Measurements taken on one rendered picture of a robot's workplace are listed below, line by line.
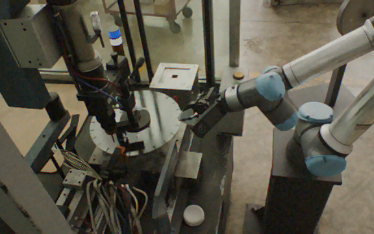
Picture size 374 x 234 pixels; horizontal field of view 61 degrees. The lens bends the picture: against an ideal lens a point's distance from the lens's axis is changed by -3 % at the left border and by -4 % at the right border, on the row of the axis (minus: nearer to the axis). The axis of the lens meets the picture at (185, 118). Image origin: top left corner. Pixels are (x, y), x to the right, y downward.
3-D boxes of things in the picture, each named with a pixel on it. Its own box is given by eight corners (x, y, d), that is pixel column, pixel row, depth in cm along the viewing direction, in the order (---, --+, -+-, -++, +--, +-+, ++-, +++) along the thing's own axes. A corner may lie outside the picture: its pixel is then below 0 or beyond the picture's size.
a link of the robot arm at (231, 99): (247, 114, 90) (231, 91, 87) (234, 117, 93) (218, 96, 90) (254, 97, 95) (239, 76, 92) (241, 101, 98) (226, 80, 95)
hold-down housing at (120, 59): (125, 101, 105) (111, 47, 91) (138, 104, 103) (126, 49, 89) (117, 113, 101) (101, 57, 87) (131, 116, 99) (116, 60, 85)
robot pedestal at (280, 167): (316, 212, 185) (351, 121, 134) (321, 282, 157) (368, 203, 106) (247, 204, 193) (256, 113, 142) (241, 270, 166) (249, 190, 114)
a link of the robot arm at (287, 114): (295, 100, 99) (277, 77, 93) (302, 126, 91) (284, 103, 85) (273, 112, 102) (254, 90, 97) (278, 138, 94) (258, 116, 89)
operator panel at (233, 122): (224, 91, 155) (224, 65, 144) (247, 93, 152) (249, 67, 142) (216, 134, 135) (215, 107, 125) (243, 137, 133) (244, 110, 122)
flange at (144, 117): (115, 116, 118) (114, 111, 117) (144, 105, 121) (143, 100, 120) (125, 135, 111) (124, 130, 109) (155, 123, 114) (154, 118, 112)
